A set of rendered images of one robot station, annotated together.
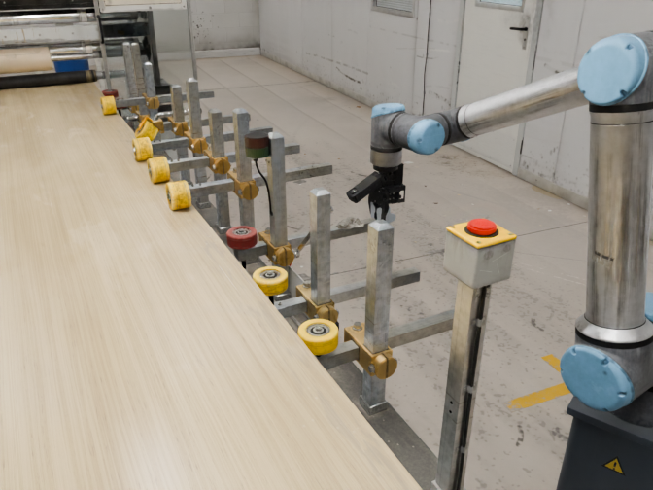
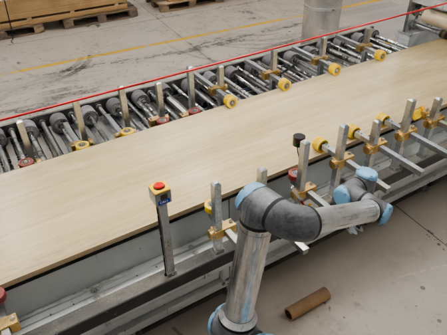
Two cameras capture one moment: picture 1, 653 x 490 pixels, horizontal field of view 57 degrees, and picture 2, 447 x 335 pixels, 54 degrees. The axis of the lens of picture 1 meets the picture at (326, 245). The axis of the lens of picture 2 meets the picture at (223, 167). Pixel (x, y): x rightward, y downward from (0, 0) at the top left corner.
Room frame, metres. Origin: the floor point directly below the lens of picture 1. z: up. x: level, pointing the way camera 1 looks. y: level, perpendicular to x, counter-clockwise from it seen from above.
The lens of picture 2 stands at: (0.93, -1.61, 2.33)
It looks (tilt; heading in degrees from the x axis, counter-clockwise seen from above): 37 degrees down; 86
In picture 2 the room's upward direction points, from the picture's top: 1 degrees counter-clockwise
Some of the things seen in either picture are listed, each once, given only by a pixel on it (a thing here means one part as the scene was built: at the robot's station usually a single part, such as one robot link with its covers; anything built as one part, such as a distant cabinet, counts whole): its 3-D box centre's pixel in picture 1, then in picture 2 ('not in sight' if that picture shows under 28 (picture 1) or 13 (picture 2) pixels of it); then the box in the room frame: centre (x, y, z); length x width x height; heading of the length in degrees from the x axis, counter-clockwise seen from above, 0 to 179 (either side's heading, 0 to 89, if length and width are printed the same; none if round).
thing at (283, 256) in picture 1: (275, 248); (302, 191); (1.46, 0.14, 0.85); 0.14 x 0.06 x 0.05; 27
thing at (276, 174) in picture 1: (278, 222); (300, 179); (1.44, 0.13, 0.93); 0.04 x 0.04 x 0.48; 27
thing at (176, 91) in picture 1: (182, 145); (428, 132); (2.33, 0.58, 0.87); 0.04 x 0.04 x 0.48; 27
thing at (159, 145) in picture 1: (209, 138); (415, 136); (2.17, 0.44, 0.95); 0.50 x 0.04 x 0.04; 117
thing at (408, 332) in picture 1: (400, 335); (234, 240); (1.07, -0.16, 0.83); 0.44 x 0.03 x 0.04; 117
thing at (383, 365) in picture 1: (369, 350); (221, 229); (1.02, -0.09, 0.83); 0.14 x 0.06 x 0.05; 27
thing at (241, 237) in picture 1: (242, 249); (295, 180); (1.44, 0.22, 0.85); 0.08 x 0.08 x 0.11
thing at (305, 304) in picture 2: not in sight; (307, 303); (1.54, 0.03, 0.04); 0.30 x 0.08 x 0.08; 27
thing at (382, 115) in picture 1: (388, 126); (364, 182); (1.63, -0.17, 1.14); 0.10 x 0.09 x 0.12; 36
